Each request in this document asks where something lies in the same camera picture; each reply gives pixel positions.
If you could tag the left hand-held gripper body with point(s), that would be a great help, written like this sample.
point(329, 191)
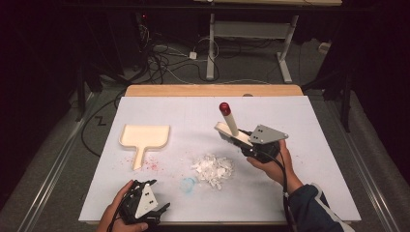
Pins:
point(145, 201)

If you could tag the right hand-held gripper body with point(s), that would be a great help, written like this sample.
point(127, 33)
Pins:
point(266, 135)

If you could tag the pile of white paper scraps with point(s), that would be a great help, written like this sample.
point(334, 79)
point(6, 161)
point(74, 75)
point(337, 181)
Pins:
point(213, 169)

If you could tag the cream plastic dustpan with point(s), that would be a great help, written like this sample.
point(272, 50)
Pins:
point(145, 137)

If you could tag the person's left hand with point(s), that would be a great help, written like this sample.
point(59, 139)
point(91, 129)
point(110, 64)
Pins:
point(112, 212)

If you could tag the person's right hand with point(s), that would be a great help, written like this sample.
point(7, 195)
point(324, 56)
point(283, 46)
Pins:
point(280, 170)

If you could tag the white board table cover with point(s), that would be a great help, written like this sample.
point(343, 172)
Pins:
point(193, 112)

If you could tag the person's dark blue sleeve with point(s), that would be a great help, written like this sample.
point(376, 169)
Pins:
point(312, 209)

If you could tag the white power adapter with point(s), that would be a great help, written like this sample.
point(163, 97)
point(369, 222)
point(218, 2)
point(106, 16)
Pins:
point(192, 55)

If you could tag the small white box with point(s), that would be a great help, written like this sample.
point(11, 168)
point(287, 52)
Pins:
point(325, 47)

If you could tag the white metal desk frame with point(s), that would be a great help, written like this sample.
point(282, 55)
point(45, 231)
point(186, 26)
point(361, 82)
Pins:
point(251, 29)

